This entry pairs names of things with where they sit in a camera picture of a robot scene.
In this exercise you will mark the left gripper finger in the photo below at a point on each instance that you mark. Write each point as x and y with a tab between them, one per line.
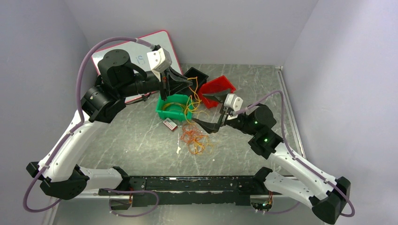
175	75
178	85

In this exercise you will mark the pink framed whiteboard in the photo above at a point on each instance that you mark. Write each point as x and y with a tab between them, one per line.
168	46

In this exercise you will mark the small red white box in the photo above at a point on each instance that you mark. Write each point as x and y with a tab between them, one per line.
170	124

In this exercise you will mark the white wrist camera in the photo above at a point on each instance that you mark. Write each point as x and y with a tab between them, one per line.
159	60
233	102

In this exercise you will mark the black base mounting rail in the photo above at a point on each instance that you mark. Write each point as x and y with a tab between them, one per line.
237	190

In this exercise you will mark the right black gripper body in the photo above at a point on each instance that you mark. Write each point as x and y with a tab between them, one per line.
224	113

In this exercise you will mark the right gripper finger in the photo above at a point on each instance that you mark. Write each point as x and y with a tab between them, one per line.
222	97
207	126

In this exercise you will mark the green plastic bin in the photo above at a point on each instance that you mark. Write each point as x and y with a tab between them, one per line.
176	107

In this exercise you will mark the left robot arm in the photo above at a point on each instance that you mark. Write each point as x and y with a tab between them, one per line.
60	175

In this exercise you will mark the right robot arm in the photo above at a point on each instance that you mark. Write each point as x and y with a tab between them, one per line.
328	197

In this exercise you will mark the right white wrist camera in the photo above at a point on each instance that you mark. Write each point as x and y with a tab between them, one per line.
233	102

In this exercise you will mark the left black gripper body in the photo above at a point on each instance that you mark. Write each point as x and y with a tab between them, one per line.
164	79

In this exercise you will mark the whiteboard black foot left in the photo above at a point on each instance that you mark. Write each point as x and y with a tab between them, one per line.
144	97

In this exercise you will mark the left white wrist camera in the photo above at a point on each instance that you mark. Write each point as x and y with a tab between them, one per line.
159	60

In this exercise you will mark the red plastic bin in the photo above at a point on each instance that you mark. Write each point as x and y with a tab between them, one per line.
216	85

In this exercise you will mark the aluminium frame rail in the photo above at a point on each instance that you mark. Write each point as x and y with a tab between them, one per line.
78	186

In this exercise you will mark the black plastic bin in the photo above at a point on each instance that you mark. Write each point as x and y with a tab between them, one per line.
199	78

